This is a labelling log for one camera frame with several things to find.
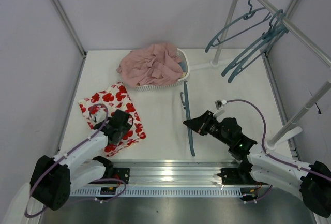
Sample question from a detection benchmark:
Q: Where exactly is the red poppy print skirt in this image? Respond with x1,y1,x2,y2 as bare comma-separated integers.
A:
78,82,146,157

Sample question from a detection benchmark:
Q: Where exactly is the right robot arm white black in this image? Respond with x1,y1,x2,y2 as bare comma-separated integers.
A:
183,111,330,218

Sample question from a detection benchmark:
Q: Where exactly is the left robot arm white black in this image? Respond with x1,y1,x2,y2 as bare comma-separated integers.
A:
30,110,133,211

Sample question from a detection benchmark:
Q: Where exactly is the white laundry basket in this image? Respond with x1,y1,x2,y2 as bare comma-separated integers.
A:
130,48,192,92

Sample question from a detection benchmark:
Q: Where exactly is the metal clothes rack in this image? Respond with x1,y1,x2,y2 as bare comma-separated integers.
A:
196,0,330,150

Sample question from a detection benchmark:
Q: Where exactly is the pink crumpled garment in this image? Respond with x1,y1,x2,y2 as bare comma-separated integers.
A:
116,42,184,87

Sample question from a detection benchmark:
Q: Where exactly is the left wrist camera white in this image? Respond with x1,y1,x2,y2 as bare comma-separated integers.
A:
90,112,102,123

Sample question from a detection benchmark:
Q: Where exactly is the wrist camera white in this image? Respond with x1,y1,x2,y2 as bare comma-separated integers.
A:
213,100,227,118
90,112,102,123

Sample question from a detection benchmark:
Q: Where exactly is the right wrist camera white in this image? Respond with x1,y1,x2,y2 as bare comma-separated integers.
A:
213,100,227,118

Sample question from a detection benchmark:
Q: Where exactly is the aluminium mounting rail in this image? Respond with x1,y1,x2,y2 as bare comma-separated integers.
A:
36,159,319,187

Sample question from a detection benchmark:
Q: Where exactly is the white slotted cable duct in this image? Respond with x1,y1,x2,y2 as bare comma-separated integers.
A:
70,186,242,198

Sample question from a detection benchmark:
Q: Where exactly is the right aluminium frame post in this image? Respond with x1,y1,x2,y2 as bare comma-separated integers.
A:
262,53,288,125

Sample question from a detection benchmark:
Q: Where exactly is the aluminium frame post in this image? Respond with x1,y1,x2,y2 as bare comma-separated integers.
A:
262,53,288,125
37,0,86,58

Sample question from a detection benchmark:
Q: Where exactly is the left aluminium frame post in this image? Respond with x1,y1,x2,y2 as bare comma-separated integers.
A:
37,0,86,58

